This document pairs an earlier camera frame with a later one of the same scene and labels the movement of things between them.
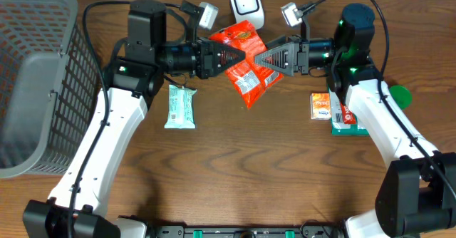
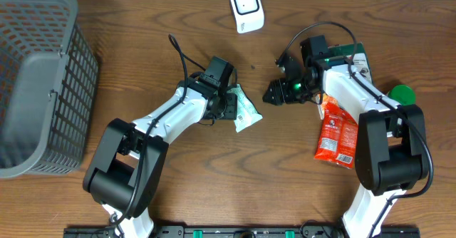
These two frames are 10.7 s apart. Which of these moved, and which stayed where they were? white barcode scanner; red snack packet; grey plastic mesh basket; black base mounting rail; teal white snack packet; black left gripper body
Moved: black left gripper body; red snack packet; teal white snack packet
Stayed: white barcode scanner; black base mounting rail; grey plastic mesh basket
